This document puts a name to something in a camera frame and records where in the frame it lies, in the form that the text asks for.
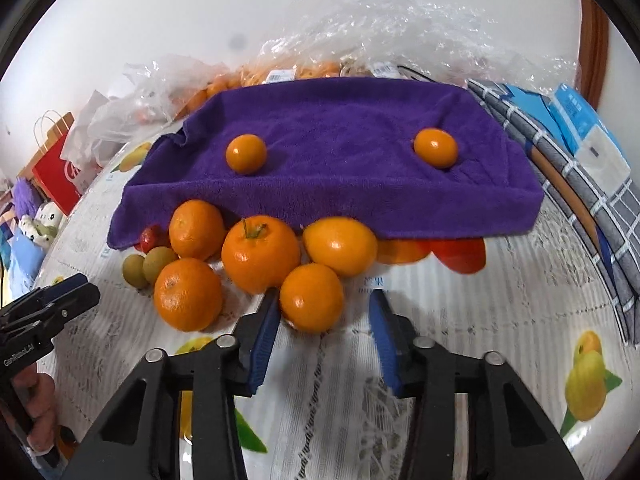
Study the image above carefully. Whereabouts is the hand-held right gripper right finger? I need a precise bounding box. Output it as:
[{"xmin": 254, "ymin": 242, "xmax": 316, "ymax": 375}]
[{"xmin": 367, "ymin": 290, "xmax": 586, "ymax": 480}]

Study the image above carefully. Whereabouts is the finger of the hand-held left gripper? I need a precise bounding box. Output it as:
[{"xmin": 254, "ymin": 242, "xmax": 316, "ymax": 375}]
[
  {"xmin": 0, "ymin": 273, "xmax": 91, "ymax": 315},
  {"xmin": 34, "ymin": 283, "xmax": 102, "ymax": 330}
]

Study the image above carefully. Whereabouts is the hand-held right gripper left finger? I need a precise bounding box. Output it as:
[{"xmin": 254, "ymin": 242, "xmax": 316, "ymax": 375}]
[{"xmin": 60, "ymin": 287, "xmax": 281, "ymax": 480}]

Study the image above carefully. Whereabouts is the orange with green stem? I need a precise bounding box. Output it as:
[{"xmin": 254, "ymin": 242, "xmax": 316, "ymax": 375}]
[{"xmin": 221, "ymin": 215, "xmax": 302, "ymax": 295}]

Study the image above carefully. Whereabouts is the small red tomato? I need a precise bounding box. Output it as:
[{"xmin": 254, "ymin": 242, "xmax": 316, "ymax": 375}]
[{"xmin": 139, "ymin": 226, "xmax": 171, "ymax": 253}]

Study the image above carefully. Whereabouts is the oval orange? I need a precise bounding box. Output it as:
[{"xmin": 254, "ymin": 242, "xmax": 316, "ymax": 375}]
[{"xmin": 302, "ymin": 216, "xmax": 378, "ymax": 277}]

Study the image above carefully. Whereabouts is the person's left hand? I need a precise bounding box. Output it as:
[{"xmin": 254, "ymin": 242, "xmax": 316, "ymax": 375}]
[{"xmin": 11, "ymin": 364, "xmax": 60, "ymax": 457}]

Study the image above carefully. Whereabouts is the white plush toy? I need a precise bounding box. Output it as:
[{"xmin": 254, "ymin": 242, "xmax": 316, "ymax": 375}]
[{"xmin": 19, "ymin": 200, "xmax": 67, "ymax": 247}]

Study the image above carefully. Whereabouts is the purple plush toy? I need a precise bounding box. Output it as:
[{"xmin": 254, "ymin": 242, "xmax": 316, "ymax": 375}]
[{"xmin": 12, "ymin": 177, "xmax": 44, "ymax": 222}]

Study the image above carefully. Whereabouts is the red paper bag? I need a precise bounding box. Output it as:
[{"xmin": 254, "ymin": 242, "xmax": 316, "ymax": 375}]
[{"xmin": 20, "ymin": 112, "xmax": 87, "ymax": 216}]

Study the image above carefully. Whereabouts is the fruit printed tablecloth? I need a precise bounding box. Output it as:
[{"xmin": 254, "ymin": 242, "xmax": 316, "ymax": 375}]
[{"xmin": 35, "ymin": 130, "xmax": 640, "ymax": 480}]

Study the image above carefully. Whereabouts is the white plastic bag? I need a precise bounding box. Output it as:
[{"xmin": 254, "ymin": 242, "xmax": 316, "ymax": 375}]
[{"xmin": 65, "ymin": 90, "xmax": 132, "ymax": 171}]

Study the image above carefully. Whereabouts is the small orange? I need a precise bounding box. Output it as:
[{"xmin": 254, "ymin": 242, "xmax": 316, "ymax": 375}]
[
  {"xmin": 413, "ymin": 128, "xmax": 459, "ymax": 169},
  {"xmin": 225, "ymin": 134, "xmax": 268, "ymax": 176}
]

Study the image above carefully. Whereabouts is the purple towel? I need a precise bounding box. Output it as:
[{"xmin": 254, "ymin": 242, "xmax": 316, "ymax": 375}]
[{"xmin": 106, "ymin": 77, "xmax": 545, "ymax": 251}]

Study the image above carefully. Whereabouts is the crumpled clear plastic bag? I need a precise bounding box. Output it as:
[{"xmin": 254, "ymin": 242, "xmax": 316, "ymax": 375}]
[{"xmin": 124, "ymin": 55, "xmax": 231, "ymax": 122}]

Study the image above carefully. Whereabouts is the brown wooden stick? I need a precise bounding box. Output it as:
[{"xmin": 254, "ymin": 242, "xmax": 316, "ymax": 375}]
[{"xmin": 529, "ymin": 144, "xmax": 602, "ymax": 261}]

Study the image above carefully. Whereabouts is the grey plaid cloth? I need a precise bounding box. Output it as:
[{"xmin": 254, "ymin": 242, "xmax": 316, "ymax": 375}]
[{"xmin": 467, "ymin": 77, "xmax": 640, "ymax": 346}]

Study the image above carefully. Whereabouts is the bag of small oranges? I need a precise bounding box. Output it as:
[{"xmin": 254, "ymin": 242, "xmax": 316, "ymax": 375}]
[{"xmin": 175, "ymin": 59, "xmax": 351, "ymax": 121}]

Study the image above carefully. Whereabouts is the blue paper packet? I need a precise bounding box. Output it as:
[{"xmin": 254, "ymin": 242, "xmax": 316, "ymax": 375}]
[{"xmin": 504, "ymin": 85, "xmax": 557, "ymax": 128}]

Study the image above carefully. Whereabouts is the blue tissue pack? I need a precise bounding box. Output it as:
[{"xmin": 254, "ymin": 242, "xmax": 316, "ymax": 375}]
[{"xmin": 550, "ymin": 84, "xmax": 633, "ymax": 192}]

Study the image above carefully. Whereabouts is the large clear plastic bag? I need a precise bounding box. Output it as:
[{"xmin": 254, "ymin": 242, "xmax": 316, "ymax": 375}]
[{"xmin": 260, "ymin": 0, "xmax": 581, "ymax": 86}]

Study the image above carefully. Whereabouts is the wooden door frame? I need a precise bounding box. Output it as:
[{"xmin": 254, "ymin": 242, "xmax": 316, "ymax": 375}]
[{"xmin": 577, "ymin": 0, "xmax": 612, "ymax": 111}]

